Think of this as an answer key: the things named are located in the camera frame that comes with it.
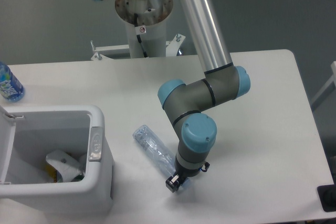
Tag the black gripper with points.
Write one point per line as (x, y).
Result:
(181, 173)

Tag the clear plastic bottle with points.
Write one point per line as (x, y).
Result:
(160, 156)

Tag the white paper trash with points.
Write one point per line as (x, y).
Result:
(68, 168)

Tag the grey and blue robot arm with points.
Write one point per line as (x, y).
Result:
(185, 104)

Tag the yellow trash in can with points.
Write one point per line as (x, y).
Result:
(52, 172)

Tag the white trash can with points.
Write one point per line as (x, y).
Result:
(29, 133)

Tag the black object at table edge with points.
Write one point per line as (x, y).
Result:
(327, 197)

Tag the blue labelled water bottle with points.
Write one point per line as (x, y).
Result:
(11, 88)

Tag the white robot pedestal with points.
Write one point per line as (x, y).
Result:
(145, 25)

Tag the white frame at right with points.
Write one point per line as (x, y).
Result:
(324, 91)

